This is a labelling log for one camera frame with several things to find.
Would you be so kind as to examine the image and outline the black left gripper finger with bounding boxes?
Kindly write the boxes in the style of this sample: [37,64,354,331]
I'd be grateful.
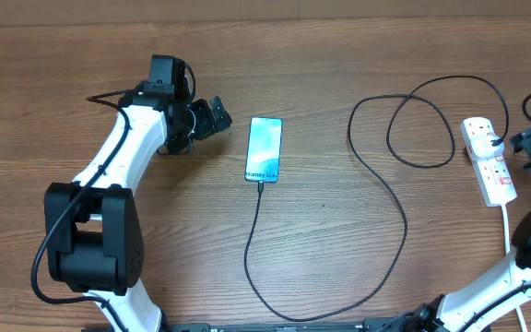
[213,108,232,132]
[209,96,224,113]

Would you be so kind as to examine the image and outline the black USB charging cable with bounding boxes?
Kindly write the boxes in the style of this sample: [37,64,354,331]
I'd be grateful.
[242,75,510,323]

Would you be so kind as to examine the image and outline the white power strip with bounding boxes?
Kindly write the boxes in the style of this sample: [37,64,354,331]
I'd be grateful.
[460,117,517,207]

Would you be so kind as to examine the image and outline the white charger plug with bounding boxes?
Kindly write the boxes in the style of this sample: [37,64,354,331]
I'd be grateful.
[467,135,504,161]

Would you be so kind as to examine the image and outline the white power strip cord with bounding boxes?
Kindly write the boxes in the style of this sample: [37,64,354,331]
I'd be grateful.
[500,204,529,332]

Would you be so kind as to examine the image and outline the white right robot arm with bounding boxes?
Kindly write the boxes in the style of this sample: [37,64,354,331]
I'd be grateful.
[381,117,531,331]

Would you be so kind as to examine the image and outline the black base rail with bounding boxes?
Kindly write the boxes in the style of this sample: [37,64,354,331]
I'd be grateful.
[80,316,492,332]

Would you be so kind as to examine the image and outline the Samsung Galaxy smartphone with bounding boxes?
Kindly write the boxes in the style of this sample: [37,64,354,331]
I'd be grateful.
[244,117,283,183]

